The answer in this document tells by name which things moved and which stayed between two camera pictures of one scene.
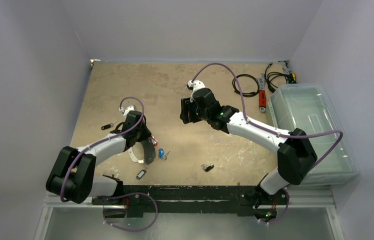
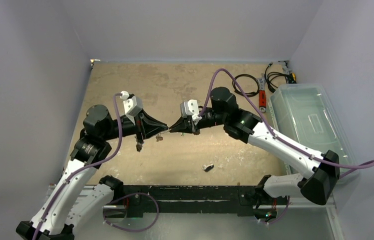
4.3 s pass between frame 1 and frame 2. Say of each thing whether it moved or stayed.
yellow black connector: stayed
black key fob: stayed
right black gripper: moved
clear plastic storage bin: stayed
